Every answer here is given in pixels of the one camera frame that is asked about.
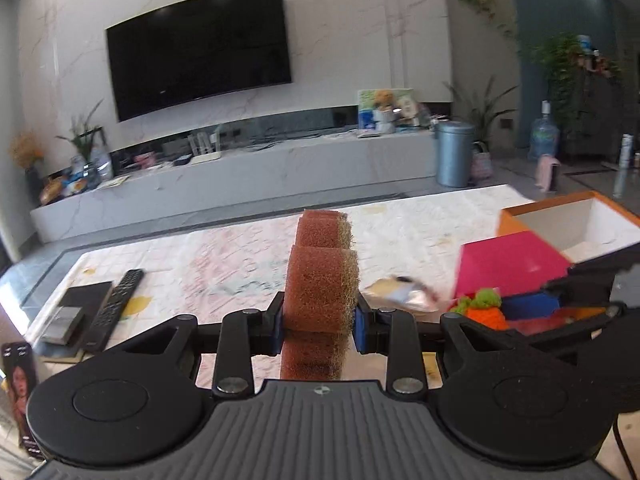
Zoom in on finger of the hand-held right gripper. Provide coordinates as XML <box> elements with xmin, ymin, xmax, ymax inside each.
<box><xmin>542</xmin><ymin>280</ymin><xmax>628</xmax><ymax>321</ymax></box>
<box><xmin>567</xmin><ymin>249</ymin><xmax>640</xmax><ymax>286</ymax></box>

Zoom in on brown scouring sponge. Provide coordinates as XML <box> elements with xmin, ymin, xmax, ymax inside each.
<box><xmin>280</xmin><ymin>210</ymin><xmax>359</xmax><ymax>382</ymax></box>

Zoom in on hanging vine plant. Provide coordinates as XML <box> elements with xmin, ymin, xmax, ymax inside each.
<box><xmin>454</xmin><ymin>0</ymin><xmax>517</xmax><ymax>37</ymax></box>

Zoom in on leafy green plants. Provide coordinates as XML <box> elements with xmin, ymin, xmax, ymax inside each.
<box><xmin>520</xmin><ymin>32</ymin><xmax>622</xmax><ymax>132</ymax></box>

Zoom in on blue and white packets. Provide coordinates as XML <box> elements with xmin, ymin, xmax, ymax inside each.
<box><xmin>64</xmin><ymin>157</ymin><xmax>114</xmax><ymax>194</ymax></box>

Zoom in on orange box with white inside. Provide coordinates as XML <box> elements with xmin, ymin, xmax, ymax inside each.
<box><xmin>497</xmin><ymin>191</ymin><xmax>640</xmax><ymax>267</ymax></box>

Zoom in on blue water jug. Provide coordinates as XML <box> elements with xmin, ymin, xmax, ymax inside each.
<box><xmin>529</xmin><ymin>101</ymin><xmax>561</xmax><ymax>163</ymax></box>

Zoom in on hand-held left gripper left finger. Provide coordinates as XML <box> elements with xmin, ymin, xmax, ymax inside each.
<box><xmin>107</xmin><ymin>292</ymin><xmax>286</xmax><ymax>398</ymax></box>

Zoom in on woven handle basket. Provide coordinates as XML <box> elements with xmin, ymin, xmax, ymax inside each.
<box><xmin>470</xmin><ymin>142</ymin><xmax>494</xmax><ymax>181</ymax></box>

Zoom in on orange carrot plush toy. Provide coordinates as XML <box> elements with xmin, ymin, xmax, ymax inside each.
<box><xmin>447</xmin><ymin>287</ymin><xmax>512</xmax><ymax>332</ymax></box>

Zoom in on grey-blue trash can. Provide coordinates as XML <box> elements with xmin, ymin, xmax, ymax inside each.
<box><xmin>434</xmin><ymin>121</ymin><xmax>476</xmax><ymax>189</ymax></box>

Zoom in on black remote control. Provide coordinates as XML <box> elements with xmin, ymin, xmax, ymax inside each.
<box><xmin>82</xmin><ymin>269</ymin><xmax>145</xmax><ymax>352</ymax></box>

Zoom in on black notebook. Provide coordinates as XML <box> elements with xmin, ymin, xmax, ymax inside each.
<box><xmin>40</xmin><ymin>281</ymin><xmax>114</xmax><ymax>347</ymax></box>

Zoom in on green plant in glass vase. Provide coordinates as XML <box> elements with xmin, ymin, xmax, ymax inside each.
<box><xmin>56</xmin><ymin>100</ymin><xmax>114</xmax><ymax>184</ymax></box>

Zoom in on black flat television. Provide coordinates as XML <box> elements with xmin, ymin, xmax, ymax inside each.
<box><xmin>105</xmin><ymin>0</ymin><xmax>293</xmax><ymax>122</ymax></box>

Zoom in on white router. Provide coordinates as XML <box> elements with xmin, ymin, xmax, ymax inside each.
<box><xmin>191</xmin><ymin>130</ymin><xmax>224</xmax><ymax>164</ymax></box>

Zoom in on dark cabinet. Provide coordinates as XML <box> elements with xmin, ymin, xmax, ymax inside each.
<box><xmin>565</xmin><ymin>67</ymin><xmax>640</xmax><ymax>162</ymax></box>

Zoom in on yellow flowers in dark vase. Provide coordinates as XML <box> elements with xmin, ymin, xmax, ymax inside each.
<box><xmin>11</xmin><ymin>132</ymin><xmax>47</xmax><ymax>204</ymax></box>

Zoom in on pink box lid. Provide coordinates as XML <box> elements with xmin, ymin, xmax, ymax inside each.
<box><xmin>452</xmin><ymin>242</ymin><xmax>573</xmax><ymax>307</ymax></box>

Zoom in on white marble television console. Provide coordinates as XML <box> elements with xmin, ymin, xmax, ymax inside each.
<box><xmin>30</xmin><ymin>130</ymin><xmax>453</xmax><ymax>245</ymax></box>

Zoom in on blue box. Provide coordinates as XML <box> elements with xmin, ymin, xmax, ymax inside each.
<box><xmin>500</xmin><ymin>292</ymin><xmax>561</xmax><ymax>322</ymax></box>

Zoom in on foil snack packet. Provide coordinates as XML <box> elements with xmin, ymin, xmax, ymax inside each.
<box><xmin>361</xmin><ymin>276</ymin><xmax>441</xmax><ymax>314</ymax></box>

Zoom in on pink space heater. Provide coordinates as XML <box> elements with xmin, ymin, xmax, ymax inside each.
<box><xmin>535</xmin><ymin>156</ymin><xmax>562</xmax><ymax>192</ymax></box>

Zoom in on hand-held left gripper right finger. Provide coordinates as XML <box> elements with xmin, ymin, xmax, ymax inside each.
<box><xmin>353</xmin><ymin>300</ymin><xmax>538</xmax><ymax>395</ymax></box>

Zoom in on green painted canvas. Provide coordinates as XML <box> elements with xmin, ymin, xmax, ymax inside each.
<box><xmin>357</xmin><ymin>88</ymin><xmax>416</xmax><ymax>136</ymax></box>

